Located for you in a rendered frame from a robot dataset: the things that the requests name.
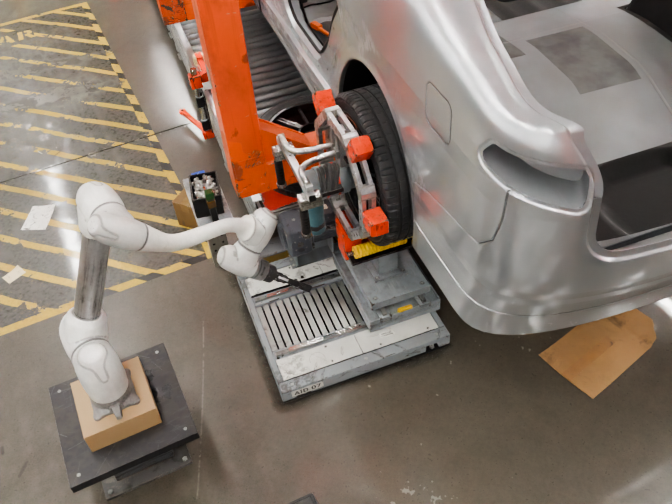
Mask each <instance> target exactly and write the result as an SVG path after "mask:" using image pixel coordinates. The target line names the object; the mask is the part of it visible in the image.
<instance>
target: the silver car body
mask: <svg viewBox="0 0 672 504"><path fill-rule="evenodd" d="M260 4H261V9H262V13H263V15H264V16H265V18H266V19H267V21H268V23H269V24H270V26H271V27H272V29H273V30H274V32H275V33H276V35H277V36H278V38H279V39H280V41H281V42H282V44H283V46H284V47H285V49H286V51H287V52H288V54H289V56H290V58H291V59H292V61H293V63H294V65H295V67H296V68H297V70H298V72H299V73H300V75H301V77H302V78H303V80H304V82H305V83H306V85H307V86H308V88H309V90H310V91H311V93H312V94H314V92H317V91H321V90H325V89H329V88H331V90H332V93H333V97H334V99H335V97H336V96H337V84H338V77H339V73H340V69H341V67H342V65H343V63H344V61H345V60H346V59H348V58H350V57H355V58H358V59H359V60H361V61H362V62H363V63H364V64H365V65H366V66H367V67H368V68H369V69H370V71H371V72H372V74H373V75H374V77H375V78H376V80H377V82H378V84H379V85H380V87H381V89H382V91H383V94H384V96H385V98H386V100H387V103H388V105H389V107H390V110H391V113H392V115H393V118H394V121H395V124H396V127H397V130H398V134H399V137H400V141H401V144H402V148H403V152H404V156H405V161H406V165H407V170H408V176H409V181H410V188H411V196H412V205H413V241H412V246H413V248H414V249H415V251H416V252H417V254H418V255H419V257H420V258H421V260H422V261H423V263H424V264H425V266H426V267H427V269H428V270H429V272H430V274H431V275H432V277H433V278H434V280H435V281H436V283H437V284H438V286H439V287H440V289H441V290H442V292H443V293H444V295H445V296H446V298H447V299H448V301H449V302H450V304H451V305H452V307H453V308H454V310H455V311H456V313H457V314H458V315H459V317H460V318H461V319H462V320H463V321H464V322H465V323H467V324H468V325H469V326H471V327H472V328H474V329H477V330H479V331H482V332H485V333H491V334H497V335H525V334H534V333H542V332H548V331H554V330H559V329H564V328H569V327H573V326H577V325H581V324H585V323H589V322H593V321H597V320H600V319H604V318H607V317H611V316H614V315H617V314H621V313H624V312H627V311H630V310H633V309H636V308H639V307H642V306H645V305H648V304H651V303H654V302H657V301H660V300H663V299H666V298H669V297H672V0H260Z"/></svg>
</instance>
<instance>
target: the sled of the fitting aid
mask: <svg viewBox="0 0 672 504"><path fill-rule="evenodd" d="M407 250H408V252H409V253H410V255H411V256H412V254H411V252H410V251H409V249H407ZM412 258H413V259H414V257H413V256H412ZM333 260H334V264H335V266H336V268H337V270H338V272H339V273H340V275H341V277H342V279H343V281H344V283H345V285H346V287H347V289H348V291H349V292H350V294H351V296H352V298H353V300H354V302H355V304H356V306H357V308H358V310H359V311H360V313H361V315H362V317H363V319H364V321H365V323H366V325H367V327H368V328H369V330H370V332H374V331H377V330H380V329H383V328H386V327H389V326H392V325H395V324H398V323H401V322H404V321H406V320H409V319H412V318H415V317H418V316H421V315H424V314H427V313H430V312H433V311H436V310H439V309H440V300H441V299H440V297H439V296H438V294H437V293H436V291H435V289H434V288H433V286H432V285H431V283H430V282H429V280H428V279H427V277H426V276H425V274H424V273H423V271H422V269H421V268H420V266H419V265H418V263H417V262H416V260H415V259H414V261H415V263H416V264H417V266H418V267H419V269H420V270H421V272H422V273H423V275H424V276H425V278H426V280H427V281H428V283H429V284H430V292H427V293H424V294H421V295H418V296H415V297H412V298H409V299H406V300H403V301H400V302H397V303H394V304H391V305H388V306H385V307H382V308H379V309H376V310H373V311H372V310H371V308H370V306H369V304H368V303H367V301H366V299H365V297H364V295H363V293H362V291H361V290H360V288H359V286H358V284H357V282H356V280H355V279H354V277H353V275H352V273H351V271H350V269H349V268H348V266H347V264H346V262H345V260H344V258H343V257H342V253H341V251H340V250H338V251H335V252H333Z"/></svg>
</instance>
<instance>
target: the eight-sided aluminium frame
mask: <svg viewBox="0 0 672 504"><path fill-rule="evenodd" d="M336 119H338V120H339V122H340V123H341V124H343V126H344V127H345V129H346V130H347V133H345V132H344V130H343V129H342V127H341V126H340V124H339V123H338V121H337V120H336ZM314 122H315V124H314V127H315V131H316V141H317V145H320V144H323V137H322V131H325V141H326V143H328V139H330V127H329V126H331V127H332V128H333V130H334V132H335V133H336V134H337V136H338V138H339V139H340V141H341V143H342V145H343V148H344V150H345V153H346V156H347V159H348V163H349V166H350V169H351V172H352V176H353V179H354V182H355V186H356V190H357V195H358V207H359V222H358V221H357V219H356V217H355V216H354V214H353V212H352V211H351V209H350V207H349V206H348V203H347V201H346V199H345V196H344V193H343V194H340V195H338V197H339V198H337V199H336V198H335V196H333V197H330V201H331V206H332V209H333V211H334V213H336V215H337V217H338V219H339V221H340V222H341V224H342V226H343V228H344V229H345V231H346V233H347V235H348V238H349V239H350V240H351V241H354V240H358V239H363V238H367V237H370V235H369V233H368V232H367V230H366V228H365V227H364V225H363V214H362V212H363V211H365V210H366V200H368V209H372V208H375V207H376V197H377V195H376V189H375V184H374V183H373V180H372V177H371V174H370V170H369V167H368V164H367V161H366V160H364V161H360V162H359V163H360V166H361V169H362V173H363V176H364V179H365V183H366V184H362V181H361V177H360V174H359V171H358V167H357V164H356V163H352V162H351V160H350V157H349V154H348V151H347V148H346V147H347V145H348V143H349V141H350V139H352V138H356V137H359V135H358V132H357V130H355V129H354V128H353V126H352V125H351V123H350V122H349V120H348V119H347V117H346V116H345V115H344V113H343V112H342V110H341V108H340V107H339V106H338V105H336V106H333V107H329V108H325V109H324V110H322V112H321V113H320V115H319V116H318V117H317V119H315V121H314ZM332 161H334V157H333V158H329V159H326V160H323V161H320V162H319V165H322V164H325V163H327V162H332ZM342 210H344V211H345V213H346V215H347V217H348V219H349V220H350V222H351V224H352V225H353V227H354V228H353V229H352V228H351V226H350V225H349V223H348V221H347V220H346V218H345V216H344V214H343V213H342Z"/></svg>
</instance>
